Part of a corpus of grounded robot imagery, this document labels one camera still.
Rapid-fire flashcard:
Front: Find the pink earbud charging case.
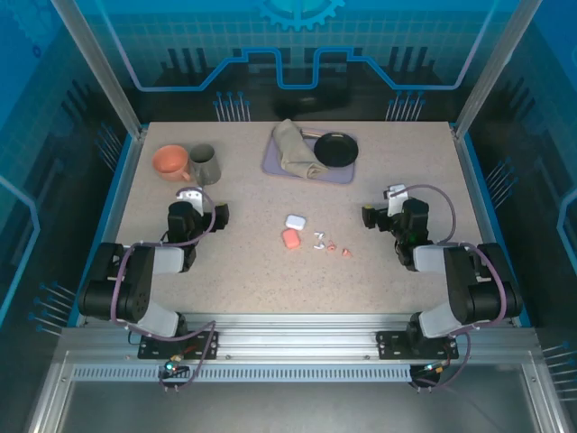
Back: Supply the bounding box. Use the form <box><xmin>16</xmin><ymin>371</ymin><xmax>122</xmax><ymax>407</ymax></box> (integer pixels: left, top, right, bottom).
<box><xmin>280</xmin><ymin>227</ymin><xmax>303</xmax><ymax>250</ymax></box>

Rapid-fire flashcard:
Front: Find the grey mug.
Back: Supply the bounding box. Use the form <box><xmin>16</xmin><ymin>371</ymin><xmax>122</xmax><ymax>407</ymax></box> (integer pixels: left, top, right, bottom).
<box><xmin>188</xmin><ymin>143</ymin><xmax>224</xmax><ymax>188</ymax></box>

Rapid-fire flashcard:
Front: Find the lilac plastic tray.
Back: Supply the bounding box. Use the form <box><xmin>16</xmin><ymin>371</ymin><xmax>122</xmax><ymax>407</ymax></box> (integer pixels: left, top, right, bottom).
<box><xmin>261</xmin><ymin>127</ymin><xmax>361</xmax><ymax>186</ymax></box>

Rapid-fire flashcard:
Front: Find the orange ceramic cup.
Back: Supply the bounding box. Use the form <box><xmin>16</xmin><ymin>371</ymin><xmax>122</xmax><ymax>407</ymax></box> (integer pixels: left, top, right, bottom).
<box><xmin>151</xmin><ymin>144</ymin><xmax>193</xmax><ymax>183</ymax></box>

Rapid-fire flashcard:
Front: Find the black round plate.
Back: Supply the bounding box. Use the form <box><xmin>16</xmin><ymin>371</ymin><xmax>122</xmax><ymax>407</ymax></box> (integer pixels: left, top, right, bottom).
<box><xmin>313</xmin><ymin>131</ymin><xmax>361</xmax><ymax>169</ymax></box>

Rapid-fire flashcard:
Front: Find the beige folded cloth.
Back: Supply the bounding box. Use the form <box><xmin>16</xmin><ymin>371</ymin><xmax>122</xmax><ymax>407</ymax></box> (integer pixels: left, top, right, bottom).
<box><xmin>271</xmin><ymin>118</ymin><xmax>330</xmax><ymax>180</ymax></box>

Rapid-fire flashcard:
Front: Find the small LED controller board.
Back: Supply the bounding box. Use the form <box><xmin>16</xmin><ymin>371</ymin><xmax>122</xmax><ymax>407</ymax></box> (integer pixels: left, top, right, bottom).
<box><xmin>420</xmin><ymin>360</ymin><xmax>453</xmax><ymax>376</ymax></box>
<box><xmin>162</xmin><ymin>357</ymin><xmax>188</xmax><ymax>377</ymax></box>

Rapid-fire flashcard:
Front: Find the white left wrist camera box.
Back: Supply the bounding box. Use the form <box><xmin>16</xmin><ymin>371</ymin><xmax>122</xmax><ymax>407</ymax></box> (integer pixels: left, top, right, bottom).
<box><xmin>175</xmin><ymin>186</ymin><xmax>205</xmax><ymax>213</ymax></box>

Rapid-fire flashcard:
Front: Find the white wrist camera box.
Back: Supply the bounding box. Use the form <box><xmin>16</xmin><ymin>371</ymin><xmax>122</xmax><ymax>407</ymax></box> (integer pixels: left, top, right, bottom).
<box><xmin>175</xmin><ymin>186</ymin><xmax>205</xmax><ymax>213</ymax></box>
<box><xmin>384</xmin><ymin>183</ymin><xmax>409</xmax><ymax>217</ymax></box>

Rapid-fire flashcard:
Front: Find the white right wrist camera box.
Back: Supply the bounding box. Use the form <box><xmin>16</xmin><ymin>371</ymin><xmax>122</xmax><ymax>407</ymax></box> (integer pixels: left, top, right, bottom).
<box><xmin>384</xmin><ymin>183</ymin><xmax>409</xmax><ymax>217</ymax></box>

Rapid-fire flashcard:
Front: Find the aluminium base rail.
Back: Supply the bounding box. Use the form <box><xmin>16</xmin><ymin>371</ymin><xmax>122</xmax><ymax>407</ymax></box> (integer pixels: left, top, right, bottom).
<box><xmin>58</xmin><ymin>312</ymin><xmax>543</xmax><ymax>363</ymax></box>

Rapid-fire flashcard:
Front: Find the grey slotted cable duct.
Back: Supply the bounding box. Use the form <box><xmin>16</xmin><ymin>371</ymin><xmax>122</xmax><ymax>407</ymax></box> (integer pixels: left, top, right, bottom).
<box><xmin>70</xmin><ymin>365</ymin><xmax>414</xmax><ymax>382</ymax></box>

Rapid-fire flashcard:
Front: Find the aluminium frame post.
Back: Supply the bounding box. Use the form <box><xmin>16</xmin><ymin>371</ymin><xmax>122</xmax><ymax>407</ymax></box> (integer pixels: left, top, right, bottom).
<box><xmin>50</xmin><ymin>0</ymin><xmax>148</xmax><ymax>139</ymax></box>
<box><xmin>452</xmin><ymin>0</ymin><xmax>528</xmax><ymax>139</ymax></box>

